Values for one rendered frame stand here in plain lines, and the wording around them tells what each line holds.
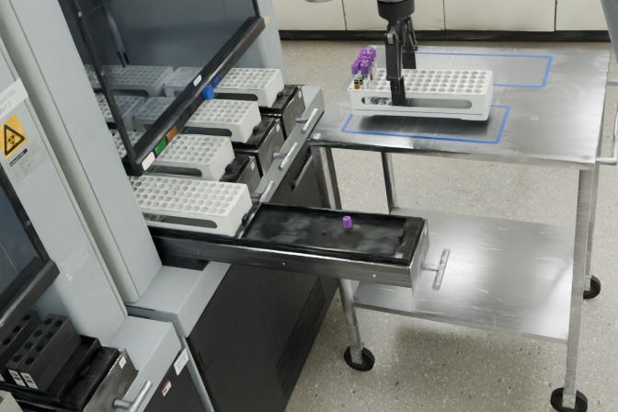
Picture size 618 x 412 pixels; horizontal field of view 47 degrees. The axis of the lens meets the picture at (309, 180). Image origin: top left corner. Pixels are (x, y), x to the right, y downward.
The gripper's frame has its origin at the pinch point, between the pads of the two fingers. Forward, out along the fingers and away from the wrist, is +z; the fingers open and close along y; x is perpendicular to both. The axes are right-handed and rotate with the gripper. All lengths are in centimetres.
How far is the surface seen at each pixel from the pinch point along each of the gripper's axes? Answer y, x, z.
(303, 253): -45.3, 9.4, 9.8
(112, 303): -63, 41, 10
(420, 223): -35.1, -10.5, 8.8
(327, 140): -11.2, 15.4, 8.1
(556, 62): 24.7, -29.9, 8.2
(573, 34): 195, -27, 86
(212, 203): -40.7, 28.7, 3.6
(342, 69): 165, 79, 89
